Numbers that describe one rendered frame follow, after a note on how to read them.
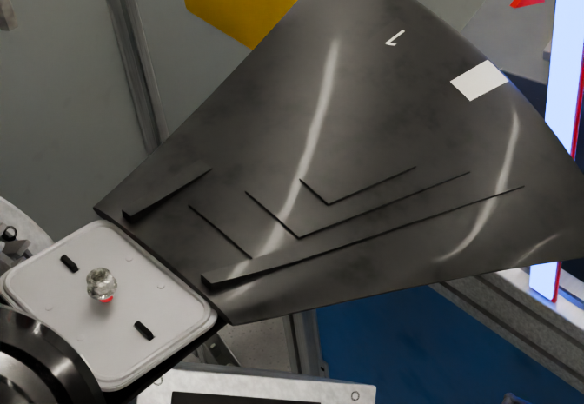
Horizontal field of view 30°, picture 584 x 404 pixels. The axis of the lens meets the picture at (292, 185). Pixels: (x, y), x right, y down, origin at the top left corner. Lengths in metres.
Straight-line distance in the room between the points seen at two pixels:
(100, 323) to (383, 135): 0.18
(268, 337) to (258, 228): 1.44
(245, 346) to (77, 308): 1.46
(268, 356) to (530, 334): 1.04
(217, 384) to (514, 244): 0.18
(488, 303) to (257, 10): 0.31
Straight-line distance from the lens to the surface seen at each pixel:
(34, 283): 0.51
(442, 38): 0.62
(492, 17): 1.03
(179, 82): 1.52
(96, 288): 0.48
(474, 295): 0.95
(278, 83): 0.58
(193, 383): 0.61
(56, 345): 0.42
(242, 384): 0.62
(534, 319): 0.91
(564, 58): 0.72
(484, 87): 0.61
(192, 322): 0.48
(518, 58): 0.99
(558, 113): 0.75
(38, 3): 1.32
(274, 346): 1.93
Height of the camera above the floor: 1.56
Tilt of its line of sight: 46 degrees down
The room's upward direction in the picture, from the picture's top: 8 degrees counter-clockwise
